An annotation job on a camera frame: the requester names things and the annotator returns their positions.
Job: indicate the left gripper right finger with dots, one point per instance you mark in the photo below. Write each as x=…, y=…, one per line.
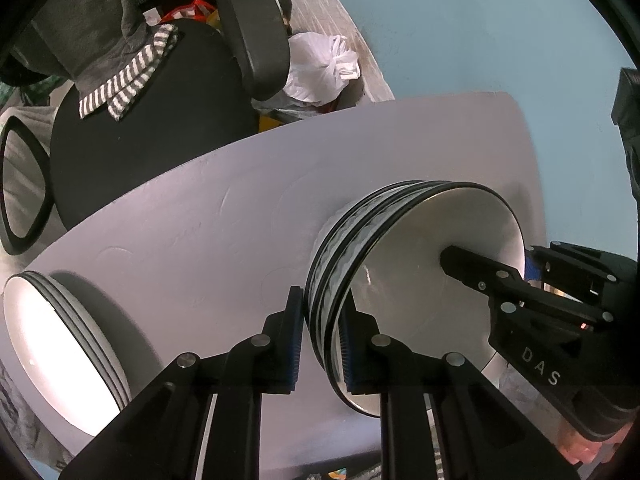
x=372, y=362

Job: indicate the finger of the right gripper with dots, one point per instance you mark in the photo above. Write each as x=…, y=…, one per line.
x=497, y=281

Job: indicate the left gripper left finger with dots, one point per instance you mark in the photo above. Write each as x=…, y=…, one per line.
x=268, y=362

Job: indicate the white bowl black rim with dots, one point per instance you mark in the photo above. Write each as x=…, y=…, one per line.
x=382, y=252

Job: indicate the right hand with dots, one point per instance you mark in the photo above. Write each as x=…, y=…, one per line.
x=575, y=448

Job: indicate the large white plate stack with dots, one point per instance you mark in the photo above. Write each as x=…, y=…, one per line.
x=63, y=352

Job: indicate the black office chair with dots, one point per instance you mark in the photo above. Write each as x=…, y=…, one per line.
x=229, y=55

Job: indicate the white plastic bag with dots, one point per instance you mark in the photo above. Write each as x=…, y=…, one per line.
x=321, y=67

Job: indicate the grey striped garment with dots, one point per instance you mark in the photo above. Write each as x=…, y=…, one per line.
x=105, y=47

